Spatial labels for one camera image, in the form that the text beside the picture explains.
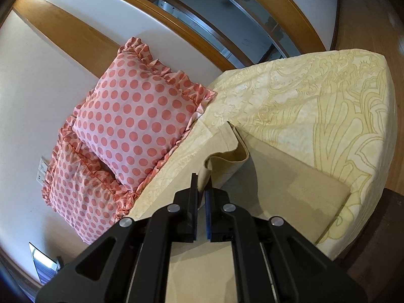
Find khaki pants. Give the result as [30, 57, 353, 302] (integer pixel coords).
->
[164, 122, 350, 302]

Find left polka dot pillow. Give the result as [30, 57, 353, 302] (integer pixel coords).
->
[42, 115, 139, 244]

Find polka dot pillow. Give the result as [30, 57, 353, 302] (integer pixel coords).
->
[73, 38, 216, 192]
[42, 115, 139, 244]

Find right polka dot pillow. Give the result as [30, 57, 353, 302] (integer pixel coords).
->
[73, 38, 216, 192]

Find yellow patterned bedspread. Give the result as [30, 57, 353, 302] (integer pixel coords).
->
[130, 49, 397, 259]

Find wall television screen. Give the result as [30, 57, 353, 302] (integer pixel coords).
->
[29, 242, 59, 285]

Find white wall socket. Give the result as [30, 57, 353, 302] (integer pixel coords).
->
[36, 157, 49, 185]

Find wooden door frame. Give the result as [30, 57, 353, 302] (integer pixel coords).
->
[12, 0, 326, 83]

